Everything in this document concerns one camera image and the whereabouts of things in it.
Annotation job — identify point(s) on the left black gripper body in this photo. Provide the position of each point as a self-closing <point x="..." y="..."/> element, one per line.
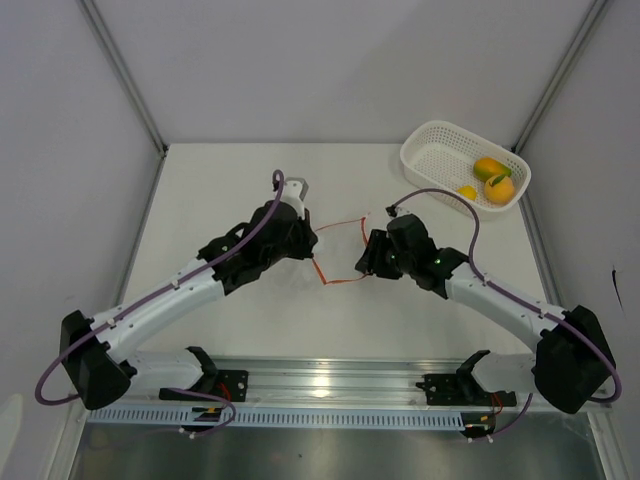
<point x="296" y="246"/>

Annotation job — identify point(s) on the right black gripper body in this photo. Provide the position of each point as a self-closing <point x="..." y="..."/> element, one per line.
<point x="395" y="264"/>

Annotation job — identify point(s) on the clear orange zip top bag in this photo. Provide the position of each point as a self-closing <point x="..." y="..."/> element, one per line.
<point x="339" y="246"/>

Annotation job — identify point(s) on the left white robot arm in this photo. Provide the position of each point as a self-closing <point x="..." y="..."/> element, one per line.
<point x="120" y="331"/>

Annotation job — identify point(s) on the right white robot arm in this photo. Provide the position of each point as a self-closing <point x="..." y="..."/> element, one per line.
<point x="569" y="358"/>

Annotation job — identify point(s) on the white perforated plastic basket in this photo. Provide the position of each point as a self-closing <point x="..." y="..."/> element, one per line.
<point x="440" y="154"/>

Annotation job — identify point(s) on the orange fruit with leaf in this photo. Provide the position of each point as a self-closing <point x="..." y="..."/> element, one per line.
<point x="499" y="189"/>

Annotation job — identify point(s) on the yellow green mango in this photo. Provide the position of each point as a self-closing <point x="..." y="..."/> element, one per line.
<point x="488" y="167"/>

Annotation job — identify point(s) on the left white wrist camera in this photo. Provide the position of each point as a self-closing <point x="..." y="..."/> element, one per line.
<point x="293" y="194"/>

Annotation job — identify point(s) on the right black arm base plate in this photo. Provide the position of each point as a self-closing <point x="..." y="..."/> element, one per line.
<point x="453" y="390"/>

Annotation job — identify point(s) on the right side aluminium rail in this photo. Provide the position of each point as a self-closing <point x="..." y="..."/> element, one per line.
<point x="549" y="282"/>

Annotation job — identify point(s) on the aluminium mounting rail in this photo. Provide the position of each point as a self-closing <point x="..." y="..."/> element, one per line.
<point x="276" y="383"/>

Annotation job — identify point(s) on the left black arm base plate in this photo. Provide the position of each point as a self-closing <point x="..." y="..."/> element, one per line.
<point x="231" y="385"/>

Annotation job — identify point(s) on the right aluminium frame post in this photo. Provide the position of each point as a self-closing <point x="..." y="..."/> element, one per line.
<point x="588" y="26"/>

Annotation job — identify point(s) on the aluminium frame post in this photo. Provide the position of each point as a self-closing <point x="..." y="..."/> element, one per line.
<point x="588" y="26"/>
<point x="120" y="69"/>

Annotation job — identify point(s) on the white slotted cable duct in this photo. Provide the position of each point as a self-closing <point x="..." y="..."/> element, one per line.
<point x="280" y="417"/>

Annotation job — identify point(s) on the left aluminium frame post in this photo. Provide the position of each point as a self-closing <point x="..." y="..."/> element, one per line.
<point x="120" y="69"/>

